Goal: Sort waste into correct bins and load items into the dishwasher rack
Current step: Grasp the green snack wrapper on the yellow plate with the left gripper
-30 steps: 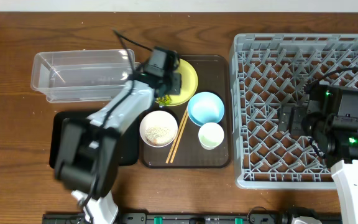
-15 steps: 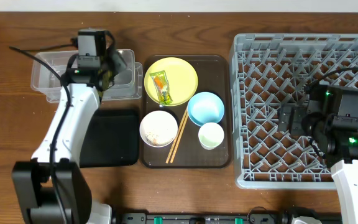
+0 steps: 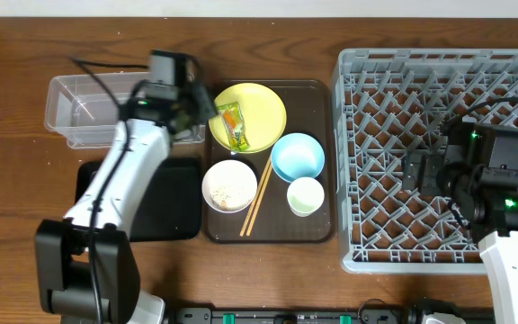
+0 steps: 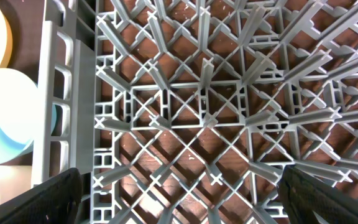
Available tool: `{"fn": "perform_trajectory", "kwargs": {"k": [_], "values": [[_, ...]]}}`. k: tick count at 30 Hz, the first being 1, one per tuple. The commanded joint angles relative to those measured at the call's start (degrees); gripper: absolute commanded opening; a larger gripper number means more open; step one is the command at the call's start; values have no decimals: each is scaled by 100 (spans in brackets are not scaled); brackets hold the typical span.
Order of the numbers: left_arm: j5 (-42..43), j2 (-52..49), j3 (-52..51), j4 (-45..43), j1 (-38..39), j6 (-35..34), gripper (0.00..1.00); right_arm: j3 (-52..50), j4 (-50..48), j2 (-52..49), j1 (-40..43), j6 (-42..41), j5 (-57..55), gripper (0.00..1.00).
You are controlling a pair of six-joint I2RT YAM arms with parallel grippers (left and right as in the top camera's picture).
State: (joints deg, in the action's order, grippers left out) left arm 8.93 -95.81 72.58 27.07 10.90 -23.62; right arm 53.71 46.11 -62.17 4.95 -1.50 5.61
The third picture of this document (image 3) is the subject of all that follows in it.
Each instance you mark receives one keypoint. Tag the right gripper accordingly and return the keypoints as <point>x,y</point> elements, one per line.
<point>431,165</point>

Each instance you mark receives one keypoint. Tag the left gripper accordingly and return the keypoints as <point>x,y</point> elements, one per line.
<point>209,105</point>

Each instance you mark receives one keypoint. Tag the green orange snack wrapper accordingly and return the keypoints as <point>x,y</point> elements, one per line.
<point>234,123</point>

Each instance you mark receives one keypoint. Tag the yellow plate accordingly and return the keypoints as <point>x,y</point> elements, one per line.
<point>263,112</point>

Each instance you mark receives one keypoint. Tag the white bowl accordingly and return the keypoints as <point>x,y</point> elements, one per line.
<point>229,186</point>

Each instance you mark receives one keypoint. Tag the wooden chopstick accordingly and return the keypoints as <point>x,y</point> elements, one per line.
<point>255,198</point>
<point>260,198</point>

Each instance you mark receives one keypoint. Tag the light blue bowl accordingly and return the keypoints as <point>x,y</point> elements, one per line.
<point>297,155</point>

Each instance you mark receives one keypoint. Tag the white cup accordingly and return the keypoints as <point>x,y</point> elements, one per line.
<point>305,195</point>

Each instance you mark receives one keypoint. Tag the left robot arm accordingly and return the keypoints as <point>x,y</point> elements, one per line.
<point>85,265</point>

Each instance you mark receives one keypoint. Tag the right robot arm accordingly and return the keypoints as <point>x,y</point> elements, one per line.
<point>491,216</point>

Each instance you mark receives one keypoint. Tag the grey dishwasher rack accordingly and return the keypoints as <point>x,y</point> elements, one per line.
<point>385,103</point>

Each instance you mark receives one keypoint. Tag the brown serving tray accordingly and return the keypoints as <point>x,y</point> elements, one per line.
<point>308,107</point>

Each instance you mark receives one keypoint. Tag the black plastic tray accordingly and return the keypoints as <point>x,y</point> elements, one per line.
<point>170,209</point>

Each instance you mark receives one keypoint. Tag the clear plastic bin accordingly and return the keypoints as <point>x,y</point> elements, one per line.
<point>79,109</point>

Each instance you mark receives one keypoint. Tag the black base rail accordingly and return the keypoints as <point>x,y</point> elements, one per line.
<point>264,316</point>

